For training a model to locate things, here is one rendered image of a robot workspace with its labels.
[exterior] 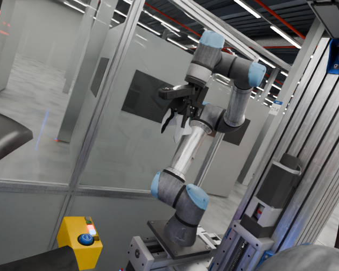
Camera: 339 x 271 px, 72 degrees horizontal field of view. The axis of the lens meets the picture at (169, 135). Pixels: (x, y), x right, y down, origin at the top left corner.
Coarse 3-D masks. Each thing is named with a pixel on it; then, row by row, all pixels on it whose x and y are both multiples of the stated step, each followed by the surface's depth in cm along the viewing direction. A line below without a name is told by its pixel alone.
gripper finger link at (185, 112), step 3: (186, 105) 74; (186, 108) 73; (183, 111) 74; (186, 111) 73; (189, 111) 74; (183, 114) 74; (186, 114) 73; (189, 114) 74; (183, 117) 73; (186, 117) 73; (183, 120) 73; (186, 120) 73; (183, 123) 73; (183, 126) 74
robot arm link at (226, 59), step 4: (224, 52) 82; (224, 56) 80; (228, 56) 80; (232, 56) 80; (220, 60) 79; (224, 60) 80; (228, 60) 79; (232, 60) 79; (220, 64) 80; (224, 64) 80; (228, 64) 79; (216, 68) 82; (220, 68) 81; (224, 68) 80; (228, 68) 80; (212, 72) 87; (216, 72) 83; (220, 72) 82; (224, 72) 81
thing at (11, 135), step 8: (0, 120) 45; (8, 120) 46; (0, 128) 45; (8, 128) 45; (16, 128) 45; (24, 128) 46; (0, 136) 44; (8, 136) 44; (16, 136) 45; (24, 136) 45; (32, 136) 46; (0, 144) 43; (8, 144) 43; (16, 144) 44; (0, 152) 42; (8, 152) 42
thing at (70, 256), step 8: (56, 248) 54; (64, 248) 54; (72, 248) 55; (32, 256) 50; (40, 256) 50; (48, 256) 51; (56, 256) 52; (64, 256) 53; (72, 256) 54; (8, 264) 46; (16, 264) 47; (24, 264) 47; (32, 264) 48; (40, 264) 49; (48, 264) 50; (56, 264) 51; (64, 264) 51; (72, 264) 52
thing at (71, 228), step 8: (64, 224) 81; (72, 224) 81; (80, 224) 83; (64, 232) 79; (72, 232) 77; (80, 232) 79; (88, 232) 80; (96, 232) 82; (64, 240) 78; (72, 240) 74; (80, 248) 73; (88, 248) 74; (96, 248) 76; (80, 256) 74; (88, 256) 75; (96, 256) 77; (80, 264) 75; (88, 264) 76
